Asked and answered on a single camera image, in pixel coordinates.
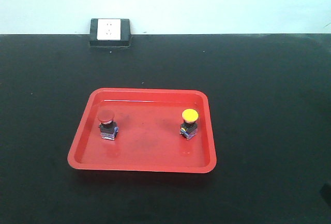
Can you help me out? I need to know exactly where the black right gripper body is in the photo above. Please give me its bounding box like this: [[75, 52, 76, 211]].
[[320, 181, 331, 203]]

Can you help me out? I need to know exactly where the yellow mushroom push button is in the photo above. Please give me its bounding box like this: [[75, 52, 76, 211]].
[[179, 109, 199, 140]]

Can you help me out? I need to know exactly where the red mushroom push button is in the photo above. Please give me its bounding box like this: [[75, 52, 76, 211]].
[[97, 109, 119, 141]]

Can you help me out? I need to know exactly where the red plastic tray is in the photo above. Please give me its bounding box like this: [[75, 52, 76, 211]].
[[67, 88, 217, 173]]

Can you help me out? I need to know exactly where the black white power outlet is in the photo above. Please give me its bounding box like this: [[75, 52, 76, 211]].
[[89, 19, 131, 47]]

